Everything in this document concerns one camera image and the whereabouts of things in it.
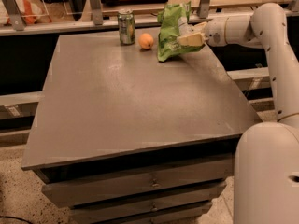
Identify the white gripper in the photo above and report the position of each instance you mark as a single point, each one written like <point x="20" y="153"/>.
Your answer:
<point x="215" y="32"/>

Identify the green rice chip bag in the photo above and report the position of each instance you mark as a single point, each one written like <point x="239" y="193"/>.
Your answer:
<point x="174" y="24"/>

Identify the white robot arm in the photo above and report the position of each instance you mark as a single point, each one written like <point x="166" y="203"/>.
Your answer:
<point x="266" y="171"/>

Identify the orange white bag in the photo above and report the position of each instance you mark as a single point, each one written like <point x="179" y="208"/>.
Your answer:
<point x="30" y="11"/>

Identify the orange fruit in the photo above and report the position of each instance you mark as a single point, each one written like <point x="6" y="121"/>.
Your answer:
<point x="146" y="41"/>

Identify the green soda can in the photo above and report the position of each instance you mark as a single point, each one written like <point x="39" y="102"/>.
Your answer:
<point x="126" y="22"/>

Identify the grey drawer cabinet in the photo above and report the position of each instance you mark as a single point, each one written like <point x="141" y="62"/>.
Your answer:
<point x="106" y="108"/>

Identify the bottom drawer front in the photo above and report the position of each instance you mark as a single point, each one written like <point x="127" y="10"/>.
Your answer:
<point x="164" y="215"/>

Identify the metal railing with posts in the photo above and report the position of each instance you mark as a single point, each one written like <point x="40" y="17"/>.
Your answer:
<point x="84" y="15"/>

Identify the top drawer with knob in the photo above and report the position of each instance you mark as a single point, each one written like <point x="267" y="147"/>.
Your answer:
<point x="96" y="188"/>

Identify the drawer with knob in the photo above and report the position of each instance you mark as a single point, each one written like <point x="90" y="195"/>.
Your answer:
<point x="96" y="188"/>
<point x="140" y="204"/>

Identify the middle drawer with knob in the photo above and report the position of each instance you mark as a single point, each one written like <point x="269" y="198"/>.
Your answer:
<point x="140" y="204"/>

